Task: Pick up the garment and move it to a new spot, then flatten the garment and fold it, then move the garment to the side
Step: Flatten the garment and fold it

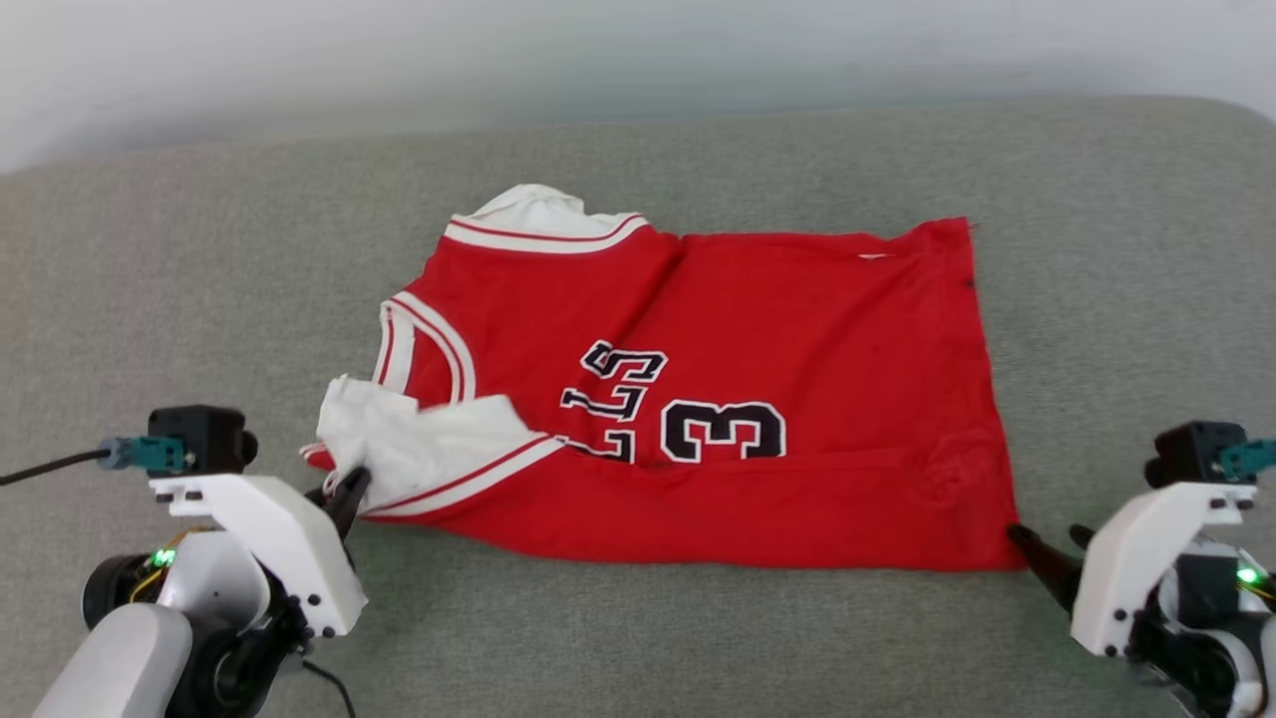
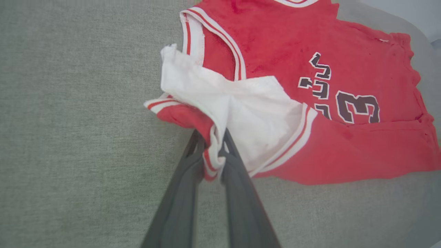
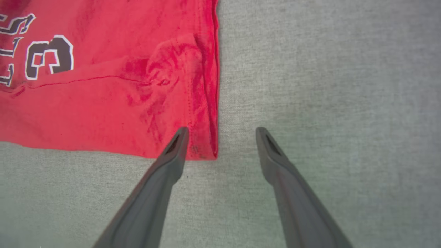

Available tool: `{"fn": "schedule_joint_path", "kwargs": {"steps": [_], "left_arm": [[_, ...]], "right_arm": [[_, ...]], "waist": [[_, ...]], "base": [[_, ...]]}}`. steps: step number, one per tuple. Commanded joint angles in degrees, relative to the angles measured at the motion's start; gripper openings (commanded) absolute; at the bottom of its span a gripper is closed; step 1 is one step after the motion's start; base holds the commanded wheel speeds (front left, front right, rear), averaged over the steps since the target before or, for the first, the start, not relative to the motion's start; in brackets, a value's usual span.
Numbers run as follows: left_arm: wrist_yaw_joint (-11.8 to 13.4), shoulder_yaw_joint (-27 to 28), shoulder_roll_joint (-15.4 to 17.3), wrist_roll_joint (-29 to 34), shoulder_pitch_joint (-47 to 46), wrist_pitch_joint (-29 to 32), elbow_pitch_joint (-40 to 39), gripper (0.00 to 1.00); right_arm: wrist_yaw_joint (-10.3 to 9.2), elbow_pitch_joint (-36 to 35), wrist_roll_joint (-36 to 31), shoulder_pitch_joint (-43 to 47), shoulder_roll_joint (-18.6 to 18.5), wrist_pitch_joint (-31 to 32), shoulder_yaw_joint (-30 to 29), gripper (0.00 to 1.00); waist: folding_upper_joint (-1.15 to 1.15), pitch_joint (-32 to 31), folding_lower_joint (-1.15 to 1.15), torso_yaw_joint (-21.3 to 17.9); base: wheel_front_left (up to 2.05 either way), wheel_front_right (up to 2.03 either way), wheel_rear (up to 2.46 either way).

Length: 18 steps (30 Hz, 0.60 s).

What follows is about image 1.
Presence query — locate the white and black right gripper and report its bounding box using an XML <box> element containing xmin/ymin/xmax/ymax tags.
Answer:
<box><xmin>1007</xmin><ymin>483</ymin><xmax>1276</xmax><ymax>715</ymax></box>

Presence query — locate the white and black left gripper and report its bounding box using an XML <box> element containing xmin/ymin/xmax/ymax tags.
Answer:
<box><xmin>82</xmin><ymin>467</ymin><xmax>373</xmax><ymax>715</ymax></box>

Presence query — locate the red basketball jersey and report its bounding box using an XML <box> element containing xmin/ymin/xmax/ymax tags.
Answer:
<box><xmin>299</xmin><ymin>183</ymin><xmax>1029</xmax><ymax>572</ymax></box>

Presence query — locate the grey fabric sofa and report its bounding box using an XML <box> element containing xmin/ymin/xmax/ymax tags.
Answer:
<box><xmin>0</xmin><ymin>95</ymin><xmax>1276</xmax><ymax>718</ymax></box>

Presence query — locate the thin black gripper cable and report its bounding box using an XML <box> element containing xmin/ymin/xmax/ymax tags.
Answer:
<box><xmin>299</xmin><ymin>658</ymin><xmax>357</xmax><ymax>718</ymax></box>

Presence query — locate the teal left camera connector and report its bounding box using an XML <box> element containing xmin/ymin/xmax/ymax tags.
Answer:
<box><xmin>98</xmin><ymin>437</ymin><xmax>192</xmax><ymax>473</ymax></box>

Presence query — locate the teal camera connector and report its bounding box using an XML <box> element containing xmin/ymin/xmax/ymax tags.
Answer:
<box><xmin>1218</xmin><ymin>439</ymin><xmax>1276</xmax><ymax>482</ymax></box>
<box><xmin>98</xmin><ymin>437</ymin><xmax>192</xmax><ymax>473</ymax></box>

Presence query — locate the teal right camera connector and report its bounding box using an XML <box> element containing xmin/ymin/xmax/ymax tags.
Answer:
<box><xmin>1218</xmin><ymin>439</ymin><xmax>1276</xmax><ymax>482</ymax></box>

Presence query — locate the black left camera cable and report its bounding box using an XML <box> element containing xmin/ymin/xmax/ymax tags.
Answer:
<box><xmin>0</xmin><ymin>449</ymin><xmax>106</xmax><ymax>488</ymax></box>

